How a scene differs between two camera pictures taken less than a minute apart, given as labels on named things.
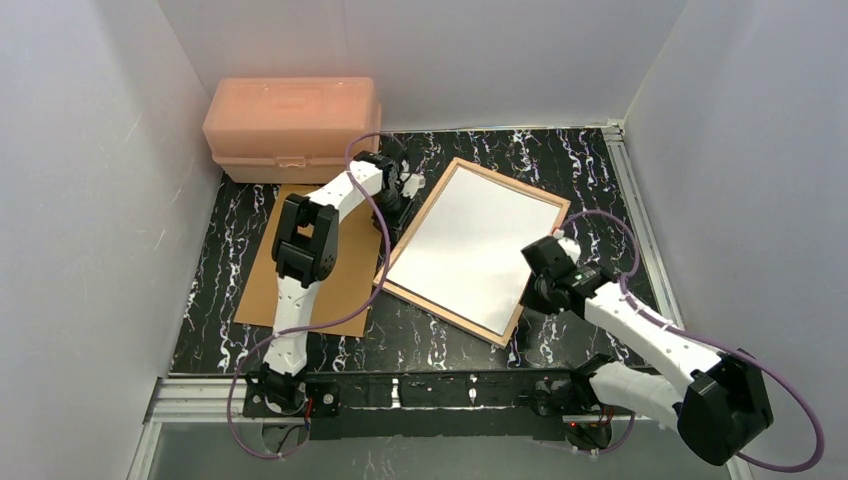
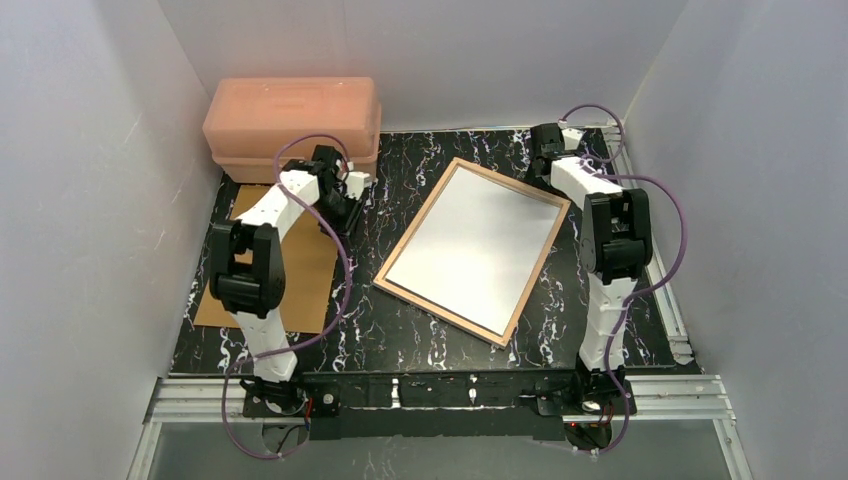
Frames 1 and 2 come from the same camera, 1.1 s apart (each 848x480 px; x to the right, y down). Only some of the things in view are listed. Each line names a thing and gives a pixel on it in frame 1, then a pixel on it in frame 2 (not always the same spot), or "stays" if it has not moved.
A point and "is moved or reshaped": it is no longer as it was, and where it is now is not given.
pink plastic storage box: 289,130 stays
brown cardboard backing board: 347,291 is moved or reshaped
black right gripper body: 542,291 → 542,162
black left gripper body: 399,206 → 348,213
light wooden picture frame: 518,315 stays
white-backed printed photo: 465,255 stays
